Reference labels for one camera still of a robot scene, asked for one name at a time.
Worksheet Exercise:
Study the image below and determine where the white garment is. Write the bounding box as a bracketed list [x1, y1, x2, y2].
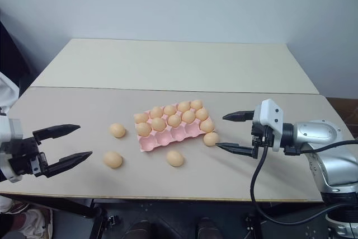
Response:
[0, 70, 20, 113]

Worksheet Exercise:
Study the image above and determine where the long black looping cable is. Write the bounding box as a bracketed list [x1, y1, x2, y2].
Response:
[249, 135, 358, 224]

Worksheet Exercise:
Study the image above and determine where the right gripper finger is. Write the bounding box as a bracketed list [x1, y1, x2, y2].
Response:
[222, 110, 256, 124]
[215, 142, 258, 159]

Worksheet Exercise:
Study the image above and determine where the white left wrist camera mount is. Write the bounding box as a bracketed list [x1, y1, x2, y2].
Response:
[0, 117, 23, 184]

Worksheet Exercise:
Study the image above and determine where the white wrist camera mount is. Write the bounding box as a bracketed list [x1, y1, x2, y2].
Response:
[252, 99, 285, 153]
[0, 117, 23, 184]

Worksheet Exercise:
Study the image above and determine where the pink egg tray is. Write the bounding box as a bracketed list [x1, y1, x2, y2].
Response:
[133, 106, 218, 153]

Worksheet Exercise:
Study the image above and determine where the short black arm cable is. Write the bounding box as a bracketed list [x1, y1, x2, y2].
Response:
[284, 138, 358, 157]

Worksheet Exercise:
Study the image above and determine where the red and white shoe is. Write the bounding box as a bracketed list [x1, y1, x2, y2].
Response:
[0, 199, 54, 239]

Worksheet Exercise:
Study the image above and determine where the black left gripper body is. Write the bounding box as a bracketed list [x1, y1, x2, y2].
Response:
[0, 135, 50, 179]

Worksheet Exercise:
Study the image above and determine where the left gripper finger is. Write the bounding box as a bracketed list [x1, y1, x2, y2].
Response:
[32, 123, 82, 146]
[41, 151, 93, 179]

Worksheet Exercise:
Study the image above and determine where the dark brown rounded shape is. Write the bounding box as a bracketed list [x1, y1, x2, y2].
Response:
[196, 217, 222, 239]
[130, 219, 158, 239]

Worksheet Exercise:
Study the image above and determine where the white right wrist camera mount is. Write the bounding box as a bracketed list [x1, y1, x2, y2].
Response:
[252, 99, 285, 153]

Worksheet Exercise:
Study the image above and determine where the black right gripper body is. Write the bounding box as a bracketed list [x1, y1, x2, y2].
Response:
[250, 121, 276, 159]

